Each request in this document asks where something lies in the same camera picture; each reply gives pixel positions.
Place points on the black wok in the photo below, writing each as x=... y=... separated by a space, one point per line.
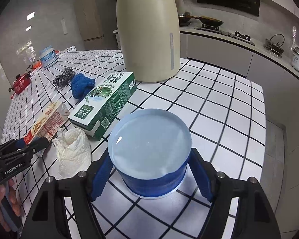
x=211 y=20

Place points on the cream thermos jug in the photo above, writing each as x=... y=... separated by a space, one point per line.
x=147 y=42

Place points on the steel wool scrubber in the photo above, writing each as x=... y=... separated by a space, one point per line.
x=63 y=77

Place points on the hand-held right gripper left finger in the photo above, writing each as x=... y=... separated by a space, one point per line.
x=99 y=176

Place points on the white wall paper strip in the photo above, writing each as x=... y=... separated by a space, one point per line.
x=64 y=26

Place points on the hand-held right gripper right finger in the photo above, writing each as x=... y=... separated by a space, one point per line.
x=201 y=174

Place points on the steel kettle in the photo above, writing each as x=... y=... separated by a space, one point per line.
x=274 y=46

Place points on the white plastic bag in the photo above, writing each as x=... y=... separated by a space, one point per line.
x=72 y=151

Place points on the orange plastic bag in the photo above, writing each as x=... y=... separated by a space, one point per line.
x=37 y=65

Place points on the green milk carton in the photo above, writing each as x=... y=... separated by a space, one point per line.
x=102 y=104

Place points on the white and blue jar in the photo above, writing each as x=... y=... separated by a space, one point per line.
x=48 y=58

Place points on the blue cloth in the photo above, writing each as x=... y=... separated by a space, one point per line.
x=81 y=84

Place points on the orange and white carton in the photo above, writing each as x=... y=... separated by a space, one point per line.
x=49 y=122

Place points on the black gas stove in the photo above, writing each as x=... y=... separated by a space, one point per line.
x=229 y=33

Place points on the beige refrigerator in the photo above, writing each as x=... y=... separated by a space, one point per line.
x=94 y=17

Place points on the blue bowl with clear lid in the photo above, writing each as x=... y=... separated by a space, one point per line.
x=149 y=149

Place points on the white checked tablecloth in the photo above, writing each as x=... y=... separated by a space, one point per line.
x=214 y=104

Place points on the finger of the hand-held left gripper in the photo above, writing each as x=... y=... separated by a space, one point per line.
x=18 y=143
x=39 y=142

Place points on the red basket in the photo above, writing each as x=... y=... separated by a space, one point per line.
x=21 y=83

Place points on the black cooking pot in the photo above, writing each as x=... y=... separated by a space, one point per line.
x=185 y=19

